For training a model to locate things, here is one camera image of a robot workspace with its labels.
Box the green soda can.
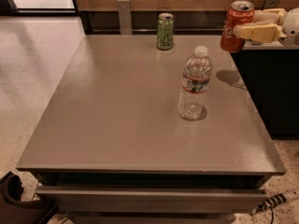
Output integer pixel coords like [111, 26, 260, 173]
[157, 13, 174, 50]

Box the clear plastic water bottle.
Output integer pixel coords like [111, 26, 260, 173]
[178, 46, 212, 120]

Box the red coke can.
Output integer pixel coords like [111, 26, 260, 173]
[221, 0, 254, 52]

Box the dark chair at corner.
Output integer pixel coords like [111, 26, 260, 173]
[0, 172, 58, 224]

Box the left metal wall bracket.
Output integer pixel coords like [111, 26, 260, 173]
[117, 0, 133, 35]

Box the striped cable on floor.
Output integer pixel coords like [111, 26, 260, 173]
[250, 189, 299, 217]

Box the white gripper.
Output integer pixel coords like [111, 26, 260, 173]
[234, 7, 299, 46]

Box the right metal wall bracket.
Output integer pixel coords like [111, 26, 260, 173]
[263, 0, 280, 9]

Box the metal wall bracket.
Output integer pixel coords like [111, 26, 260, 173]
[263, 0, 280, 9]
[117, 0, 133, 35]

